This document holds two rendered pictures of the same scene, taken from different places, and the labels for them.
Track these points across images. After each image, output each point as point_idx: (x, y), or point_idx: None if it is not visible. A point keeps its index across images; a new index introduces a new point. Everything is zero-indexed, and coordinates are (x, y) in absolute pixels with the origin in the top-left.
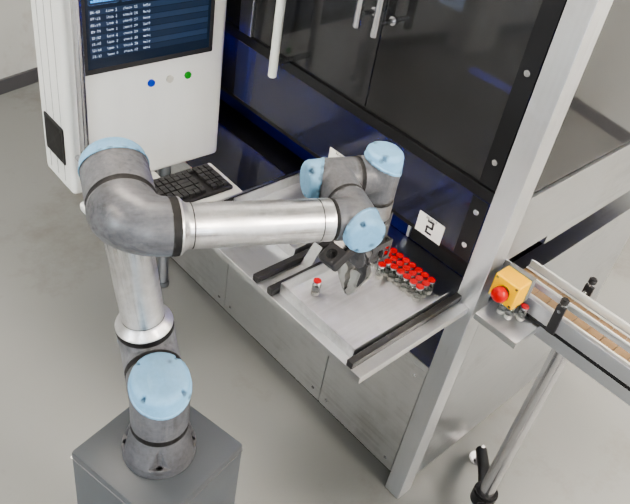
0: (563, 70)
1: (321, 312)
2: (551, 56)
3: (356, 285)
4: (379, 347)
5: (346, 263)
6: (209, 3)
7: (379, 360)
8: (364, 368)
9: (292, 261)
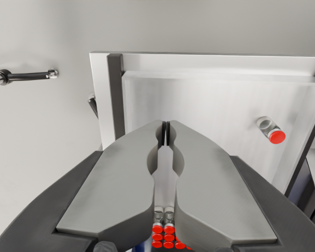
0: None
1: (229, 102)
2: None
3: (100, 154)
4: (112, 117)
5: (202, 225)
6: None
7: (103, 104)
8: (102, 74)
9: None
